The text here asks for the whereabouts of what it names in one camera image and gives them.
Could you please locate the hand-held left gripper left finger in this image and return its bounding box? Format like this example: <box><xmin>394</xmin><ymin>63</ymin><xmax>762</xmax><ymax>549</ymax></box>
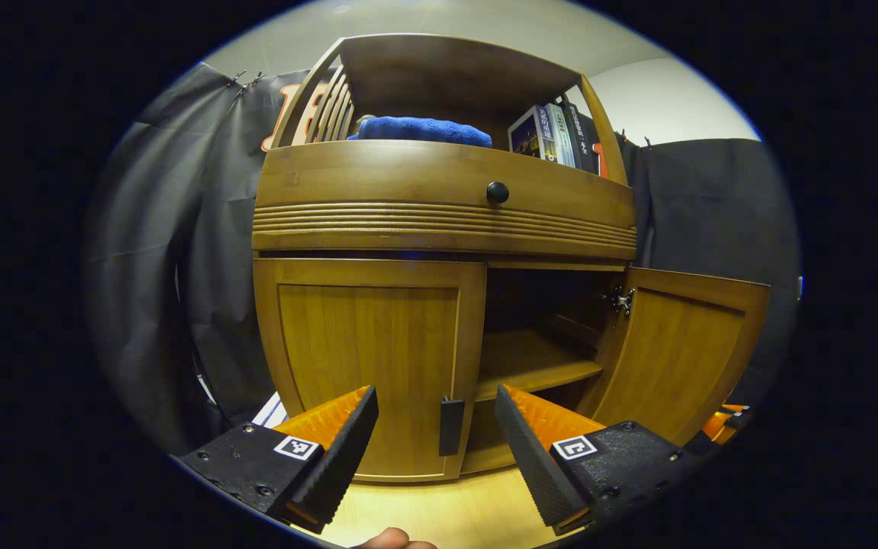
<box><xmin>178</xmin><ymin>385</ymin><xmax>380</xmax><ymax>535</ymax></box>

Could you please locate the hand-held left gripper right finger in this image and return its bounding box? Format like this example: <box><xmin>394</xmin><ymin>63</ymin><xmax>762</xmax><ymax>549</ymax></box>
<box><xmin>495</xmin><ymin>384</ymin><xmax>703</xmax><ymax>536</ymax></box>

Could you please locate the wooden cabinet door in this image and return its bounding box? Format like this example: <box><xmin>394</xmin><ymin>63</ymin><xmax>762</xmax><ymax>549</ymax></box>
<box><xmin>576</xmin><ymin>267</ymin><xmax>771</xmax><ymax>447</ymax></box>
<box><xmin>253</xmin><ymin>258</ymin><xmax>488</xmax><ymax>483</ymax></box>

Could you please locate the wooden double-door shoe cabinet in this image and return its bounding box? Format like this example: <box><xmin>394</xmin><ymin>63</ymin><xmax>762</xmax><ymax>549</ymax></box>
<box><xmin>251</xmin><ymin>33</ymin><xmax>771</xmax><ymax>485</ymax></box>

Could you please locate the wooden inner cabinet shelf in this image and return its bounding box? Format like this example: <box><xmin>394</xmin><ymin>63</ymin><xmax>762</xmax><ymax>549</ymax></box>
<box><xmin>477</xmin><ymin>329</ymin><xmax>605</xmax><ymax>401</ymax></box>

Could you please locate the white flat object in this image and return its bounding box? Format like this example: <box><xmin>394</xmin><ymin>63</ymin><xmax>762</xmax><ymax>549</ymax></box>
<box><xmin>252</xmin><ymin>393</ymin><xmax>287</xmax><ymax>428</ymax></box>

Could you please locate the wooden ribbed drawer front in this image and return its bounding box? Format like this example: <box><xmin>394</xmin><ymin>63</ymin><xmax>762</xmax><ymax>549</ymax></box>
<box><xmin>252</xmin><ymin>140</ymin><xmax>638</xmax><ymax>262</ymax></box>

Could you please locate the black backdrop cloth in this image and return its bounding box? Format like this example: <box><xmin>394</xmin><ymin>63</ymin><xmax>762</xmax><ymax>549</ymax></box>
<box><xmin>85</xmin><ymin>61</ymin><xmax>802</xmax><ymax>451</ymax></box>

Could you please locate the black book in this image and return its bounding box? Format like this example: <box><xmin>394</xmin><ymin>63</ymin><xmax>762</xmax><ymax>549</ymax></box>
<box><xmin>561</xmin><ymin>98</ymin><xmax>604</xmax><ymax>172</ymax></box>

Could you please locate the purple book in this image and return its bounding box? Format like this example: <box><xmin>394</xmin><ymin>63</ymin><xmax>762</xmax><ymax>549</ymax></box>
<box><xmin>508</xmin><ymin>105</ymin><xmax>558</xmax><ymax>162</ymax></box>

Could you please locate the white book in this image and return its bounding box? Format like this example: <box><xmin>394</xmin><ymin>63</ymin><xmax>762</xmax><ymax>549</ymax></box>
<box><xmin>544</xmin><ymin>103</ymin><xmax>578</xmax><ymax>167</ymax></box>

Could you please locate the folded blue towel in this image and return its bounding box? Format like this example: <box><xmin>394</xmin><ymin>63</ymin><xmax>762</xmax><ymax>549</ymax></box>
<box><xmin>346</xmin><ymin>116</ymin><xmax>493</xmax><ymax>149</ymax></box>

